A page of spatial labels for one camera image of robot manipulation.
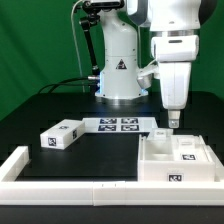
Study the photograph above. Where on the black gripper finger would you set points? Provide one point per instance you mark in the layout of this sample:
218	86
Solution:
173	118

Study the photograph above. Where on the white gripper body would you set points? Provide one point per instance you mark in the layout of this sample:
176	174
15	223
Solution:
174	56

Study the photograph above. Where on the white cabinet door panel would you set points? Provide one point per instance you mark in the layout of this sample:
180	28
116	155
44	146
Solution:
159	134
188	148

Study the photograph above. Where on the white cabinet body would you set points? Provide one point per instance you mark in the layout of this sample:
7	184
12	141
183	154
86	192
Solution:
155	163

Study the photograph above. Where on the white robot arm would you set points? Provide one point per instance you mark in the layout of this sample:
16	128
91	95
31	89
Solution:
163	18

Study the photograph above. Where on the white base marker plate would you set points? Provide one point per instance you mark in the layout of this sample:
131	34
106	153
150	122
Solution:
120	125

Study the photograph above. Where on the white box with markers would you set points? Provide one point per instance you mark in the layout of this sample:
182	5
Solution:
63	134

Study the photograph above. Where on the white U-shaped table fence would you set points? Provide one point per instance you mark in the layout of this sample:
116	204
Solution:
14	192

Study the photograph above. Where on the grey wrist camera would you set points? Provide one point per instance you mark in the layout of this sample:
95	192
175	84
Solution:
144	76

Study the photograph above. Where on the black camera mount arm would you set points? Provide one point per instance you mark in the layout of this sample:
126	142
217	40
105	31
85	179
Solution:
92	8

